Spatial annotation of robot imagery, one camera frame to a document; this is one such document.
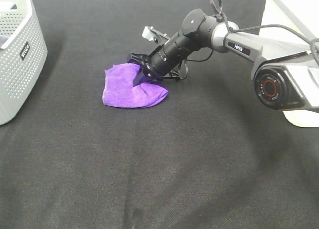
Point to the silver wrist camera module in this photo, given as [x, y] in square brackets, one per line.
[151, 34]

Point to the grey perforated plastic basket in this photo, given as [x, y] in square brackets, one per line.
[23, 53]

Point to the purple microfiber towel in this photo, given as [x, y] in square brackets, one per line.
[120, 92]

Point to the black table cover cloth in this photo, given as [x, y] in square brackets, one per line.
[210, 156]

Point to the cream white plastic bin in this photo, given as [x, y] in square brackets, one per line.
[303, 17]

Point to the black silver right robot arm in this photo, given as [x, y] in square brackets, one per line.
[285, 75]

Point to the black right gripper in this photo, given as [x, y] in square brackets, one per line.
[152, 68]

